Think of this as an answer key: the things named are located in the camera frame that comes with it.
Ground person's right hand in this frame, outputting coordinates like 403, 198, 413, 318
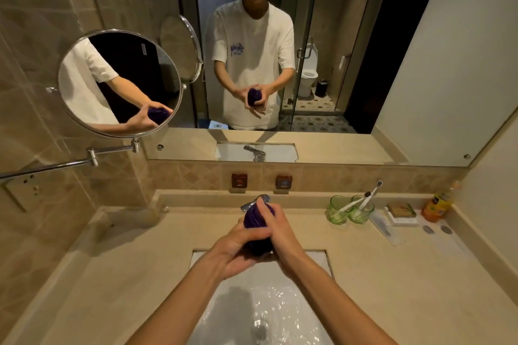
255, 197, 308, 273

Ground person's left hand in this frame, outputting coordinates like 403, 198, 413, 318
210, 221, 275, 281

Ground purple cleaning cloth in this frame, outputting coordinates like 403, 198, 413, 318
242, 202, 277, 257

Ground chrome faucet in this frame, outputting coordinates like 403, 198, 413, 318
241, 194, 271, 213

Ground white rectangular sink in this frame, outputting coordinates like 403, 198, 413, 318
187, 250, 336, 345

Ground person's left forearm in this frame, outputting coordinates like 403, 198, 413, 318
125, 250, 235, 345

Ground person's right forearm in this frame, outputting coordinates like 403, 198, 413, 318
287, 253, 399, 345

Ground chrome sink drain stopper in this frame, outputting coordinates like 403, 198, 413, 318
251, 318, 271, 344

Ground green glass cup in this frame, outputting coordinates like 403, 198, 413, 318
325, 195, 355, 225
349, 195, 376, 225

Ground white toothbrush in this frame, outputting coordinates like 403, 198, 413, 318
358, 181, 384, 211
338, 191, 372, 213

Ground long clear plastic packet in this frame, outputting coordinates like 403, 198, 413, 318
369, 209, 402, 247

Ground brown soap box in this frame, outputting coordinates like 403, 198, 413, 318
386, 203, 418, 218

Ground white soap dish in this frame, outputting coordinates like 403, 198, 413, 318
383, 205, 420, 227

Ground orange bottle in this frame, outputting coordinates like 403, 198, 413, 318
421, 180, 462, 223

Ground round chrome magnifying mirror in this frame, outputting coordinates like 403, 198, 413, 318
57, 29, 183, 139

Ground beige wall socket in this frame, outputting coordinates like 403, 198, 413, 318
3, 177, 46, 213

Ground large wall mirror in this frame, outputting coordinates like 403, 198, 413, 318
139, 0, 518, 168

